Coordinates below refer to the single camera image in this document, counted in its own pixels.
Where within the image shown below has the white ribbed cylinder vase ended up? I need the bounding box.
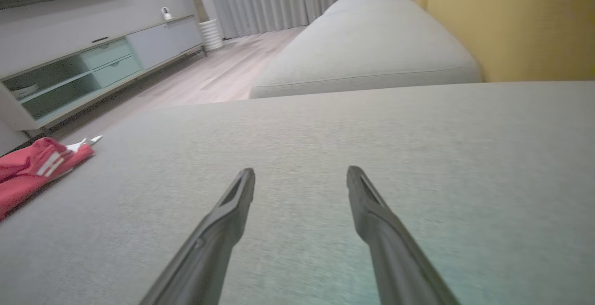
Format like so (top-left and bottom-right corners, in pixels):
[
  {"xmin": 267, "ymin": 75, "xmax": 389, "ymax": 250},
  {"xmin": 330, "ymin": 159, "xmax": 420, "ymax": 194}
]
[{"xmin": 199, "ymin": 19, "xmax": 225, "ymax": 53}]

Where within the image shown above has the white bowl in cabinet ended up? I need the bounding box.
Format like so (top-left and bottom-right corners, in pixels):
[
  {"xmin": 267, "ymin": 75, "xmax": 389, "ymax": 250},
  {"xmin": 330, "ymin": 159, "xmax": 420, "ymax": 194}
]
[{"xmin": 10, "ymin": 84, "xmax": 40, "ymax": 100}]

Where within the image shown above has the red polo shirt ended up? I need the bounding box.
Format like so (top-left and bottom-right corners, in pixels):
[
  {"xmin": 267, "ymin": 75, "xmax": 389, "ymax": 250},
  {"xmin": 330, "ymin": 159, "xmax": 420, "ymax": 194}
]
[{"xmin": 0, "ymin": 135, "xmax": 104, "ymax": 222}]

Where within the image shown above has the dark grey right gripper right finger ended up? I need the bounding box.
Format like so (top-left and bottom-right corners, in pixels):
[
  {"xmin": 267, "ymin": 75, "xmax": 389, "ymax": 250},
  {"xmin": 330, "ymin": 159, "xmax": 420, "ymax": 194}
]
[{"xmin": 346, "ymin": 166, "xmax": 462, "ymax": 305}]

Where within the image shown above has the grey and mint TV cabinet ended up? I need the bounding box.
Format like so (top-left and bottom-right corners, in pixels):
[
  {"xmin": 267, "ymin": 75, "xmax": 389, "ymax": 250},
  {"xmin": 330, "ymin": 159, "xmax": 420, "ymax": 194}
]
[{"xmin": 0, "ymin": 14, "xmax": 206, "ymax": 134}]

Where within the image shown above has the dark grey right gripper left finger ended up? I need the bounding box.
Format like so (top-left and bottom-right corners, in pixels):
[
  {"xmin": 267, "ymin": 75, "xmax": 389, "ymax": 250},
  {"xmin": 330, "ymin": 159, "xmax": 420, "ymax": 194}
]
[{"xmin": 139, "ymin": 168, "xmax": 256, "ymax": 305}]

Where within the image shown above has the long grey sofa seat cushion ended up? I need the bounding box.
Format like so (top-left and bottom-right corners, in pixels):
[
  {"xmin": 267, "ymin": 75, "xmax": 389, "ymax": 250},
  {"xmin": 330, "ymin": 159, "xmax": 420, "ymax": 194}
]
[{"xmin": 250, "ymin": 0, "xmax": 483, "ymax": 99}]

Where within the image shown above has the large grey fabric sofa seat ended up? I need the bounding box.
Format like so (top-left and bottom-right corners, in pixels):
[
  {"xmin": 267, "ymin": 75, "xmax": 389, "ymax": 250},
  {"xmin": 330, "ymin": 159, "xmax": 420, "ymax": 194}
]
[{"xmin": 0, "ymin": 81, "xmax": 595, "ymax": 305}]

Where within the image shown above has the large yellow sofa back cushion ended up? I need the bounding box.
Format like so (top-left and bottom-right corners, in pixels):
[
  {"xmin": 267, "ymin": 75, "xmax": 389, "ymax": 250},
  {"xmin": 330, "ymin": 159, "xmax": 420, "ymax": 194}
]
[{"xmin": 421, "ymin": 0, "xmax": 595, "ymax": 83}]

